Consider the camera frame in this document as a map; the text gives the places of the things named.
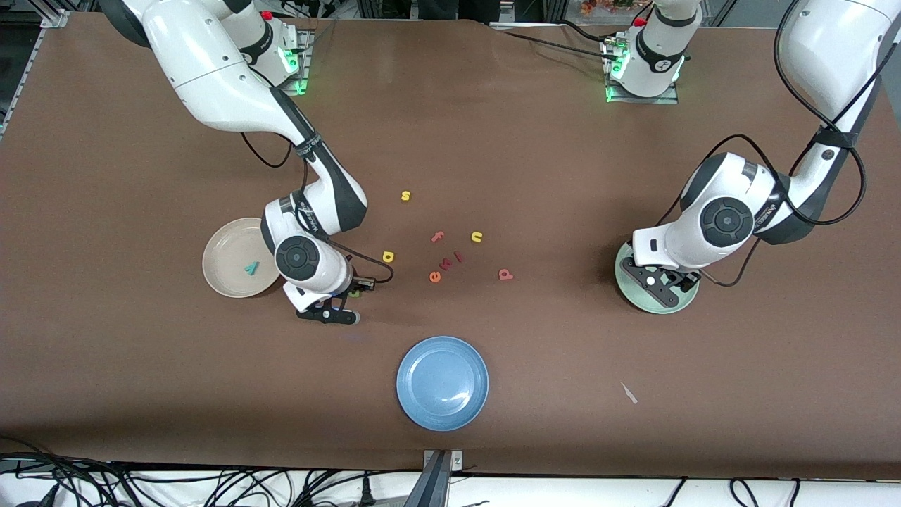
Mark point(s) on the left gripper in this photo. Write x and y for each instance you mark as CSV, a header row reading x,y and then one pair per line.
x,y
684,279

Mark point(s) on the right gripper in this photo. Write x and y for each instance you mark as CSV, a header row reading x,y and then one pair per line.
x,y
357,284

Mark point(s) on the black power plug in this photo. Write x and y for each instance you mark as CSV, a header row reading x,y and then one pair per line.
x,y
366,493

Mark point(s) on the grey metal post bracket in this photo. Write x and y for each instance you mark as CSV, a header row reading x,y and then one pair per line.
x,y
456,461

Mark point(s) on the aluminium frame profile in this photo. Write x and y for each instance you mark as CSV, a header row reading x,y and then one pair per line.
x,y
53,17

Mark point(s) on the white paper scrap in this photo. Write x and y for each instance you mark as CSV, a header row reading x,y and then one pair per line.
x,y
628,393

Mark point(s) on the orange artificial plant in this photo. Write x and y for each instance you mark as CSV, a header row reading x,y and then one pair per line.
x,y
605,5

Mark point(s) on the black aluminium frame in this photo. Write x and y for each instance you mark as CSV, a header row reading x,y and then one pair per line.
x,y
552,8

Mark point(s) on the beige brown plate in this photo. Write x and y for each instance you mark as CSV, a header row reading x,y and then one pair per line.
x,y
225,260

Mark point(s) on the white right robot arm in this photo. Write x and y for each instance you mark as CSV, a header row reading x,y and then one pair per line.
x,y
211,77

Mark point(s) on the light green plate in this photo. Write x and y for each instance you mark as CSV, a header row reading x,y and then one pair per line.
x,y
684,299

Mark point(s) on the blue plate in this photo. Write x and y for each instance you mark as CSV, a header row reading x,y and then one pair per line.
x,y
442,384

